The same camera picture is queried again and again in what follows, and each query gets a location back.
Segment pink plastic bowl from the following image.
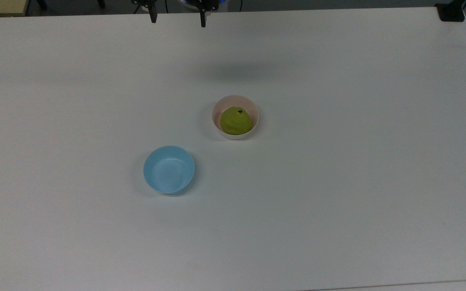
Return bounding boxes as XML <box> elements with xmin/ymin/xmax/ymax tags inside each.
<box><xmin>212</xmin><ymin>95</ymin><xmax>260</xmax><ymax>140</ymax></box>

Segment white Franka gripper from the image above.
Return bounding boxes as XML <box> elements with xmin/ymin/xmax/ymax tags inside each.
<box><xmin>131</xmin><ymin>0</ymin><xmax>220</xmax><ymax>28</ymax></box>

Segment black table clamp mount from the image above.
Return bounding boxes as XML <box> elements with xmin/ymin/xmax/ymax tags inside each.
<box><xmin>434</xmin><ymin>0</ymin><xmax>466</xmax><ymax>22</ymax></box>

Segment light blue plastic bowl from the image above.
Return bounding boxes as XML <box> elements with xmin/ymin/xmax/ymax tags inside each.
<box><xmin>143</xmin><ymin>145</ymin><xmax>195</xmax><ymax>195</ymax></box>

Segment green pear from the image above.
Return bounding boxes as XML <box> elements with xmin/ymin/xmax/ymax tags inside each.
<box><xmin>220</xmin><ymin>106</ymin><xmax>253</xmax><ymax>135</ymax></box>

